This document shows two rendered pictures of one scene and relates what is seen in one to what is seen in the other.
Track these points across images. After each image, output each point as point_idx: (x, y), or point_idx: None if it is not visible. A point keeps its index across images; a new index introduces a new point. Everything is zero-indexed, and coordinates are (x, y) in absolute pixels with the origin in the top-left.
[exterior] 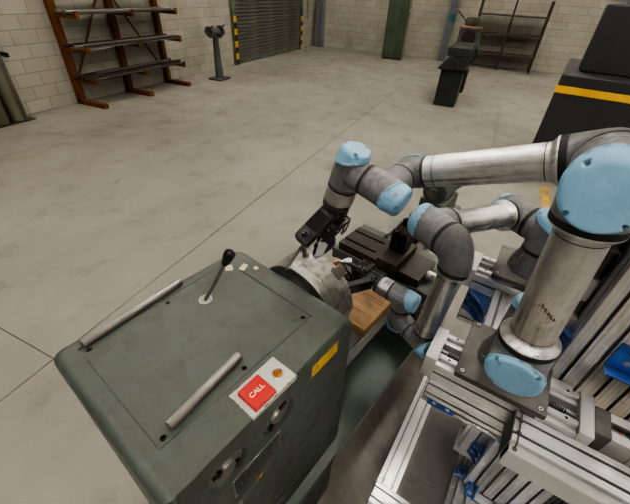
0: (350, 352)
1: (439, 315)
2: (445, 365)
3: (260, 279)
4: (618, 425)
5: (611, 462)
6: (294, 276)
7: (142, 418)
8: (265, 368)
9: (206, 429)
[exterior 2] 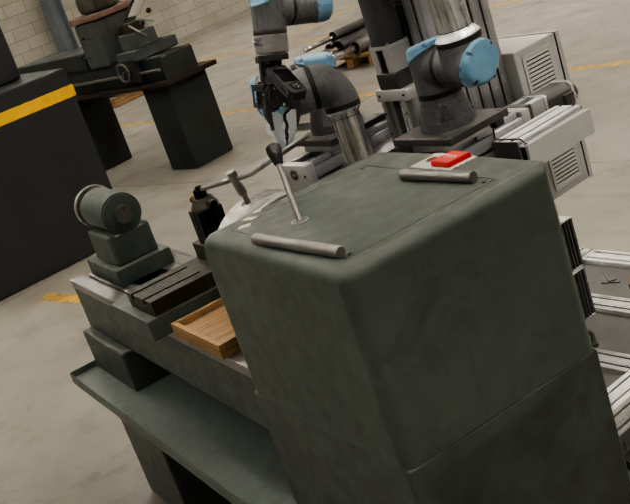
0: None
1: None
2: None
3: (282, 203)
4: (519, 103)
5: (546, 112)
6: None
7: (459, 196)
8: (423, 165)
9: (481, 169)
